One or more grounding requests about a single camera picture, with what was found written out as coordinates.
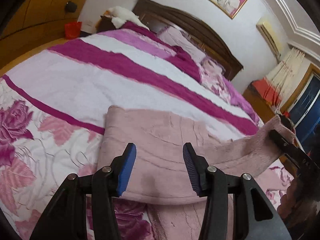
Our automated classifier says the pink fuzzy garment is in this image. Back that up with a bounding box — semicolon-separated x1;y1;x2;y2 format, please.
98;106;295;239

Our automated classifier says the window with dark glass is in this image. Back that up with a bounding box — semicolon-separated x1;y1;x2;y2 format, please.
280;64;319;153

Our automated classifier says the white orange curtain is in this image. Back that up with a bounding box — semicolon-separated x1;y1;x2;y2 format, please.
252;48;305;111

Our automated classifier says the purple floral striped bedspread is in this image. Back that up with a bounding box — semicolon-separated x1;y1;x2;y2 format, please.
1;22;292;239

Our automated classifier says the floral pillow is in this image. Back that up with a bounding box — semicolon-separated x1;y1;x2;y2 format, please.
200;58;231;103

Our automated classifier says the lilac pillow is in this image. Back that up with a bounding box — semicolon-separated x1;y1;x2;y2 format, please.
157;27;206;63

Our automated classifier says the red plastic bin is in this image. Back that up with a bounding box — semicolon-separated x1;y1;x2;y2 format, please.
64;22;82;40

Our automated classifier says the dark wooden nightstand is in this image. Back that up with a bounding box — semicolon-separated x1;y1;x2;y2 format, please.
96;16;116;33

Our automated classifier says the dark wooden headboard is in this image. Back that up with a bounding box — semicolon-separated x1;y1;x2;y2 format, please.
132;0;244;81

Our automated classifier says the white plush toy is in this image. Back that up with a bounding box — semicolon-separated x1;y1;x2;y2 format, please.
103;6;149;30

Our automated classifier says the small black object on wardrobe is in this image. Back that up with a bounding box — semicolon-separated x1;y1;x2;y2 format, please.
65;1;78;13

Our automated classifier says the wall air conditioner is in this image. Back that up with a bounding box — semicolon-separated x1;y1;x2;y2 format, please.
256;17;283;63

